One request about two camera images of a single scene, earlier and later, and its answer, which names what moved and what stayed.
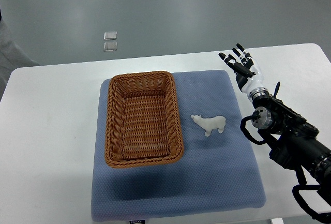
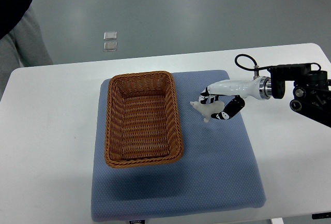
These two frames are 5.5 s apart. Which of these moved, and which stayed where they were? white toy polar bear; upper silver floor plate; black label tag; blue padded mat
Moved: white toy polar bear
Stayed: blue padded mat; black label tag; upper silver floor plate
